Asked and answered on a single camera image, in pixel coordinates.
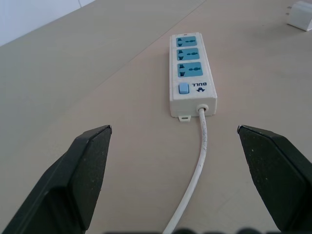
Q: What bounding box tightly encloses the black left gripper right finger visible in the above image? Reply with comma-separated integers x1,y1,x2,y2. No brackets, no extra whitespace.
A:
236,124,312,233

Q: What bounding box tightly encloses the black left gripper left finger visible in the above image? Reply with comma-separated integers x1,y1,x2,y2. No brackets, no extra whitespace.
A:
0,125,113,234

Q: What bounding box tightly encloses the white power strip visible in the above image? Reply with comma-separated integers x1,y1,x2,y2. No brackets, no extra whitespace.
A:
169,32,218,122

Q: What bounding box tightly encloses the white plug adapter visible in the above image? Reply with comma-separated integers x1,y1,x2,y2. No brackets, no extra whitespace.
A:
285,0,312,32

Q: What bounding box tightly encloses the white power strip cable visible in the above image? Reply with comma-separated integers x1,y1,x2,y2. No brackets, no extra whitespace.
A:
161,106,209,234

